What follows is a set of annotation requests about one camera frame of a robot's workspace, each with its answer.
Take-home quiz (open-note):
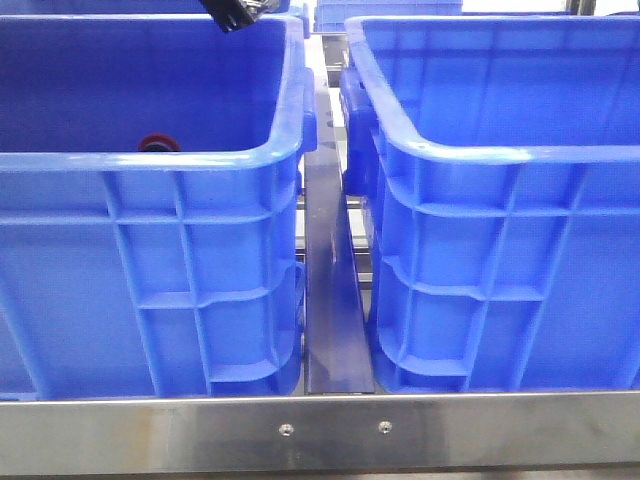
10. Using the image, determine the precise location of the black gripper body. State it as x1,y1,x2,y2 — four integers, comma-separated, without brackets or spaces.
199,0,278,33

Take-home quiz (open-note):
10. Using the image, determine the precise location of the red mushroom push button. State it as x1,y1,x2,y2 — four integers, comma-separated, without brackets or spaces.
138,133,181,152

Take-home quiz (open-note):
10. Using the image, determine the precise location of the far right blue bin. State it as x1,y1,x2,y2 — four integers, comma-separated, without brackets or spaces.
314,0,463,33

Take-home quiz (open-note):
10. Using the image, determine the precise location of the far left blue bin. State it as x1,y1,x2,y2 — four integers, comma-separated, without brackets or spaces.
29,0,309,21

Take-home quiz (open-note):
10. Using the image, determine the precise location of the left blue plastic bin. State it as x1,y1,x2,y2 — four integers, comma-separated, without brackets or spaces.
1,15,317,401

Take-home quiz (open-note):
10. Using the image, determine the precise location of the blue plastic bin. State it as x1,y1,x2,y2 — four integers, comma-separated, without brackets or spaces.
1,15,317,401
340,15,639,393

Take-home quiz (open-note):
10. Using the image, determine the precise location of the right blue plastic bin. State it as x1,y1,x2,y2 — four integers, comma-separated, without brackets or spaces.
340,15,639,393

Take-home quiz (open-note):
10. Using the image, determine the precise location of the dark metal divider bar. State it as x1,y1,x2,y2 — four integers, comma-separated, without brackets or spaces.
304,81,375,395

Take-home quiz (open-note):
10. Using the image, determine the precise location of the stainless steel front rail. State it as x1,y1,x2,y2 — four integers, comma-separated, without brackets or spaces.
1,391,639,476

